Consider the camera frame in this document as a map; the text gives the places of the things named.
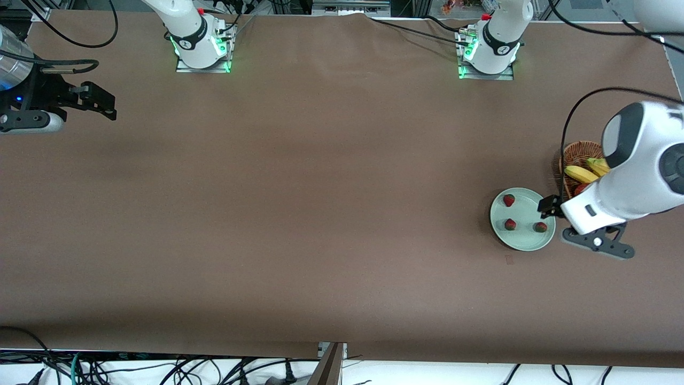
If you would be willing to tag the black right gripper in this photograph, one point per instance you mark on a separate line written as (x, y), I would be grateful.
(44, 92)

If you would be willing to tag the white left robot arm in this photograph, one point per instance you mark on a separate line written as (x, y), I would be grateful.
(641, 160)

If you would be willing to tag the grey electrical box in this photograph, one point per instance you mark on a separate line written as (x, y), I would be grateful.
(350, 6)

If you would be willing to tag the brown table cover sheet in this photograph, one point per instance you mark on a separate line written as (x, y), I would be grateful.
(320, 160)

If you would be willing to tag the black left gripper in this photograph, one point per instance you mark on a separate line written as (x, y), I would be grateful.
(551, 205)

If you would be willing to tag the silver metal bracket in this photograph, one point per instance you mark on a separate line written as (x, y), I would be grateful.
(322, 348)

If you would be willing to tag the yellow banana bunch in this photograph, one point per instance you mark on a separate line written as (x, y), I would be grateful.
(580, 174)

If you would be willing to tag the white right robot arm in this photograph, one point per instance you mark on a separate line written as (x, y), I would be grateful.
(187, 32)

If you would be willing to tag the brown wicker basket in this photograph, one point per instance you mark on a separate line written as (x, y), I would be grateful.
(580, 152)

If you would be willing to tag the red plastic strawberry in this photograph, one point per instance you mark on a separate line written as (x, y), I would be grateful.
(508, 200)
(540, 227)
(510, 224)

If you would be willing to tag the red yellow apple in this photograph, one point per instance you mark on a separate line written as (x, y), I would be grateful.
(580, 189)

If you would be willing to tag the light green round plate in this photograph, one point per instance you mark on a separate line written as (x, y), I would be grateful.
(526, 214)

